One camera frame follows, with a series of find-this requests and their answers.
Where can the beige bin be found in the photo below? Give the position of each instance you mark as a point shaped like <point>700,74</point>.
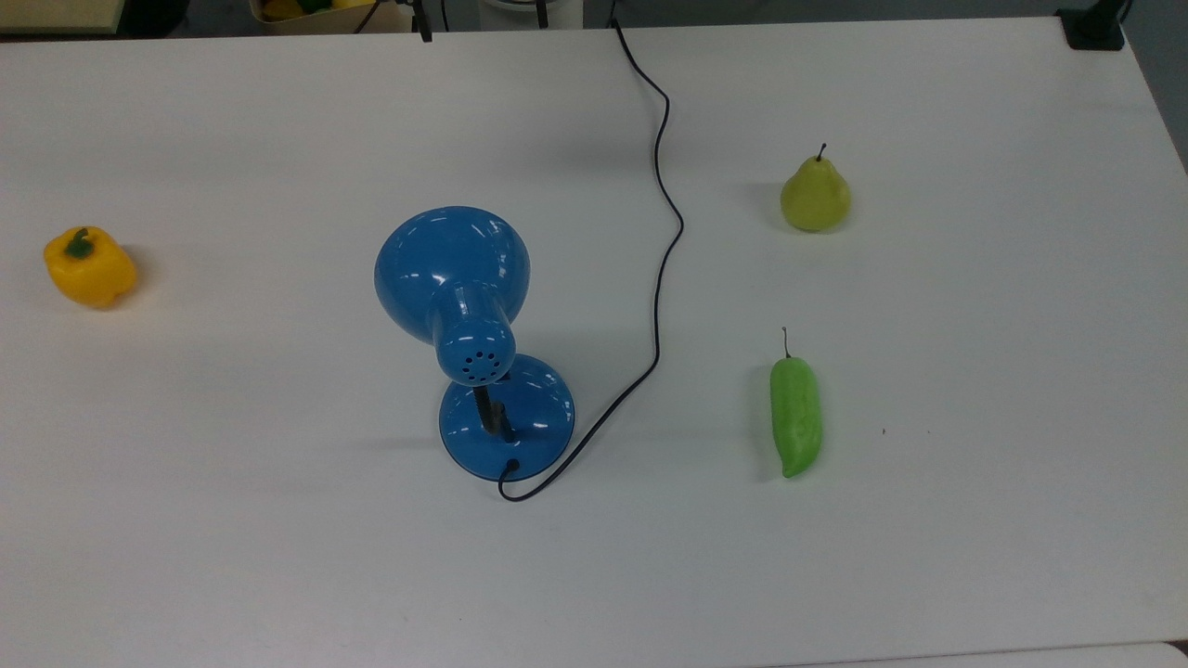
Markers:
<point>325,22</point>

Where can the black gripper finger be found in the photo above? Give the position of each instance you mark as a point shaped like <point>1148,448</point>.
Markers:
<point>423,26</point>

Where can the black table clamp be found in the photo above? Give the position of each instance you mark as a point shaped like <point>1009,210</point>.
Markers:
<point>1093,28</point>

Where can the yellow toy fruit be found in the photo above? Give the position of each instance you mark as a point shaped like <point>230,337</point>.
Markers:
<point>281,8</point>

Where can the blue desk lamp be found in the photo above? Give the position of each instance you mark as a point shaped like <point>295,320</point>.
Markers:
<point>452,269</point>

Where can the yellow bell pepper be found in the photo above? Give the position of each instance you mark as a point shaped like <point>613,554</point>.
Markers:
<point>93,271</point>

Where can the beige box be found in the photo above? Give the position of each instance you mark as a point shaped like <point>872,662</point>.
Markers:
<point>56,14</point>

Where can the green pear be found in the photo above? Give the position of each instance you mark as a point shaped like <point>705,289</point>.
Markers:
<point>815,197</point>

